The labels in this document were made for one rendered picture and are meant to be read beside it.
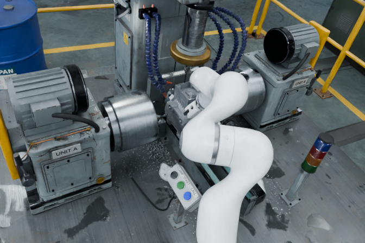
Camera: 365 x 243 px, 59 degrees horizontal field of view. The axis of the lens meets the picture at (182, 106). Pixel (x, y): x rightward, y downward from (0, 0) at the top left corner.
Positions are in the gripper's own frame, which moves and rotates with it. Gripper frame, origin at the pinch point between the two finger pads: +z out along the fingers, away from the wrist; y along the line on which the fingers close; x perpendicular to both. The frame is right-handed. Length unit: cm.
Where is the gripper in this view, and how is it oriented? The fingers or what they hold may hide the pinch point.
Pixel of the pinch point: (190, 114)
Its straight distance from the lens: 144.3
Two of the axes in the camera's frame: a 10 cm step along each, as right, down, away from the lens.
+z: -3.5, 3.3, 8.7
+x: -3.6, -9.1, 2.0
